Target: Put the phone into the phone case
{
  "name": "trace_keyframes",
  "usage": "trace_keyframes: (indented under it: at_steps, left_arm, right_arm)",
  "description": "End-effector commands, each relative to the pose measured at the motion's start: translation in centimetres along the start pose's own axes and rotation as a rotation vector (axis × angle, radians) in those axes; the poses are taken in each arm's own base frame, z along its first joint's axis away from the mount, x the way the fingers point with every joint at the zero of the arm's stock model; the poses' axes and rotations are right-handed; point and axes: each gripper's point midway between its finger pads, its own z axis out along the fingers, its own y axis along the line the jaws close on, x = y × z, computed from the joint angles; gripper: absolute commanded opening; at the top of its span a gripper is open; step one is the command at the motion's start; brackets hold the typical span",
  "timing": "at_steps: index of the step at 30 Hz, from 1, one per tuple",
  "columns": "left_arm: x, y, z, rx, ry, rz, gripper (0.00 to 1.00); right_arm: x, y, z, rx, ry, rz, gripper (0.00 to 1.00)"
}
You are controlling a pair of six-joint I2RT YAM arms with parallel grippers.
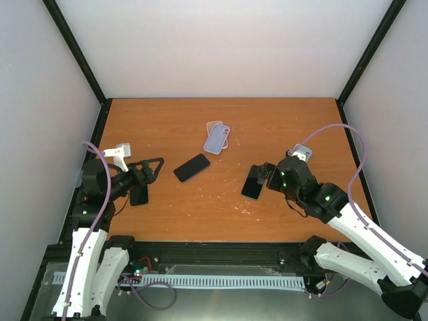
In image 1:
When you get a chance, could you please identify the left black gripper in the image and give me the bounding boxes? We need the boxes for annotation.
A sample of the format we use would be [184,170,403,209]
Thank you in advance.
[105,157,164,199]

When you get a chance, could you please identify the black phone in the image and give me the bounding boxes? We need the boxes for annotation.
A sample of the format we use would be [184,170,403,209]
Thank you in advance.
[130,185,148,207]
[241,165,263,200]
[173,153,210,183]

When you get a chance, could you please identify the light blue phone case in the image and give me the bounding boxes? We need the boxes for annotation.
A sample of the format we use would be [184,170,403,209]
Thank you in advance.
[288,144,312,163]

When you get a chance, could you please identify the lavender phone case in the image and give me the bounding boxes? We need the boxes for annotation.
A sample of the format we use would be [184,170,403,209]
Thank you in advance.
[203,124,230,154]

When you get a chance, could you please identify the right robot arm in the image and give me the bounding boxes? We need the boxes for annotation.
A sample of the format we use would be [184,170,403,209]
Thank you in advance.
[257,156,427,320]

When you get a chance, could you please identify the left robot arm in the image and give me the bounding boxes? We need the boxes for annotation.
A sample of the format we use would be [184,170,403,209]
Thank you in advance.
[47,158,164,320]

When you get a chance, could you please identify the pink phone case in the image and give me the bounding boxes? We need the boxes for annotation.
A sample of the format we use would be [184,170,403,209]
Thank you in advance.
[206,120,228,149]

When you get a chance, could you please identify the small green led board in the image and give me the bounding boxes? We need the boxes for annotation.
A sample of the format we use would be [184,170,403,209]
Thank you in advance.
[134,266,150,278]

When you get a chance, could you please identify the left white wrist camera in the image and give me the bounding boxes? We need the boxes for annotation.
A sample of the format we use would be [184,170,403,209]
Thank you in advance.
[103,143,131,172]

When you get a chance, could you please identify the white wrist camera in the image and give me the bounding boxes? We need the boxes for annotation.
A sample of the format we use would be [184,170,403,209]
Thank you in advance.
[292,150,308,162]
[103,143,131,172]

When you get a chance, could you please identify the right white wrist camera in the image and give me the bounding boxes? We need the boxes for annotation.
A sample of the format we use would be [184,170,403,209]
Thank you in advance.
[292,150,308,162]

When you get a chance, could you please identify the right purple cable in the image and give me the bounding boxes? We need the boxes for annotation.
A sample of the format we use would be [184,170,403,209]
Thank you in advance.
[290,123,428,272]

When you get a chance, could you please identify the light blue cable duct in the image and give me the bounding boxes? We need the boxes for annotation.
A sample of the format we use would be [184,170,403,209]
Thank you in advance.
[53,271,307,292]

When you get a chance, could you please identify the right black frame post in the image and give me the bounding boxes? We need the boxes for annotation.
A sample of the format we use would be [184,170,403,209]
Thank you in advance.
[336,0,407,108]

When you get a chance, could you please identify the black frame post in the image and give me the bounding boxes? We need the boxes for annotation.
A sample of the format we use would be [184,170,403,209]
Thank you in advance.
[42,0,111,108]
[336,0,407,108]

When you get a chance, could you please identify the left black frame post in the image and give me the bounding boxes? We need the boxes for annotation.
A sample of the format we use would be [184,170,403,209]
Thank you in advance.
[42,0,111,108]

